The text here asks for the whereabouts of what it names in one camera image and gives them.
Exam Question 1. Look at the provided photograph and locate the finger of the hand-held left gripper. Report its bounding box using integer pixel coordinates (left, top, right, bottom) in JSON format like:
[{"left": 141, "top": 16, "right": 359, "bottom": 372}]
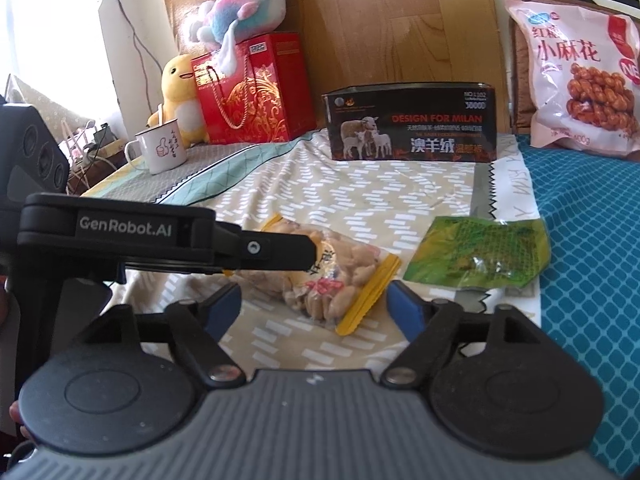
[{"left": 215, "top": 221, "right": 323, "bottom": 274}]

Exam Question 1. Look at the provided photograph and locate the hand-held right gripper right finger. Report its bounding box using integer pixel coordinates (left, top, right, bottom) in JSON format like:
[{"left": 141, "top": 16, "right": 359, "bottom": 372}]
[{"left": 382, "top": 280, "right": 543, "bottom": 388}]

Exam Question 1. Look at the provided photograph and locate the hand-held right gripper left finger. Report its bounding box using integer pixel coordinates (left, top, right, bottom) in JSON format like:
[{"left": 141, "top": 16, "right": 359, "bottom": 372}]
[{"left": 75, "top": 281, "right": 243, "bottom": 388}]

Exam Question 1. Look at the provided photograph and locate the clear nut snack bag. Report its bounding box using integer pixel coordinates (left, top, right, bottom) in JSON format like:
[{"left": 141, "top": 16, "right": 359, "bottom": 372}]
[{"left": 227, "top": 212, "right": 403, "bottom": 337}]

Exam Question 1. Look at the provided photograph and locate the large green snack packet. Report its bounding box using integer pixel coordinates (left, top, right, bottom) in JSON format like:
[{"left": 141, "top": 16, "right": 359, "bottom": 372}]
[{"left": 402, "top": 216, "right": 551, "bottom": 292}]

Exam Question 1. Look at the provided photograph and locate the black cardboard box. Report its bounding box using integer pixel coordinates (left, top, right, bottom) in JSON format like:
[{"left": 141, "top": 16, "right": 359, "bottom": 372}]
[{"left": 321, "top": 81, "right": 498, "bottom": 163}]

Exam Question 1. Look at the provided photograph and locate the white enamel mug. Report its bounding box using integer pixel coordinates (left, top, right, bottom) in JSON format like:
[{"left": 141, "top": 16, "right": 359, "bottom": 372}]
[{"left": 124, "top": 118, "right": 189, "bottom": 176}]

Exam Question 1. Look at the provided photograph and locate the power strip with plugs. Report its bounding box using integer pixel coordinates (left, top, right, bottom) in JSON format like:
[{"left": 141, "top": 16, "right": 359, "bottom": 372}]
[{"left": 57, "top": 120, "right": 126, "bottom": 196}]

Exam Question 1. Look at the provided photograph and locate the white patterned bedsheet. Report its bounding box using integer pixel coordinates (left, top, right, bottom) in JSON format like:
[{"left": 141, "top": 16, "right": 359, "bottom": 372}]
[{"left": 80, "top": 130, "right": 546, "bottom": 376}]

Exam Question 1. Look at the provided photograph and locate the yellow duck plush toy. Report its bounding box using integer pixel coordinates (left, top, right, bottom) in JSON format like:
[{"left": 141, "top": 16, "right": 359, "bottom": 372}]
[{"left": 146, "top": 54, "right": 211, "bottom": 148}]

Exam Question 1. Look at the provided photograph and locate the red gift bag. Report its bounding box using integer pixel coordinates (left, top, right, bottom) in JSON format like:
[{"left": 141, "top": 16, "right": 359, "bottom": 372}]
[{"left": 190, "top": 31, "right": 317, "bottom": 145}]

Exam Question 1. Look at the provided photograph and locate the teal checked blanket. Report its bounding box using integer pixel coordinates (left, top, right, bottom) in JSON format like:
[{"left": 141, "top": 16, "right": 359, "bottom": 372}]
[{"left": 515, "top": 132, "right": 640, "bottom": 480}]

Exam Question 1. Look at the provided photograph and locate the pink and blue plush toy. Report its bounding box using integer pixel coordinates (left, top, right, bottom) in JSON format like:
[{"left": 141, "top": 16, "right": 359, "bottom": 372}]
[{"left": 182, "top": 0, "right": 291, "bottom": 73}]

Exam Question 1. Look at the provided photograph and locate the wooden headboard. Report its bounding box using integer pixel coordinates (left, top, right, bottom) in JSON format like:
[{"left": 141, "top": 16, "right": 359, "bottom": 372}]
[{"left": 160, "top": 0, "right": 508, "bottom": 136}]

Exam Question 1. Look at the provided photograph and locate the large pink snack bag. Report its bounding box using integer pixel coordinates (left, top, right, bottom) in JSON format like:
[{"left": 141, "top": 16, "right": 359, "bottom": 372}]
[{"left": 504, "top": 0, "right": 640, "bottom": 163}]

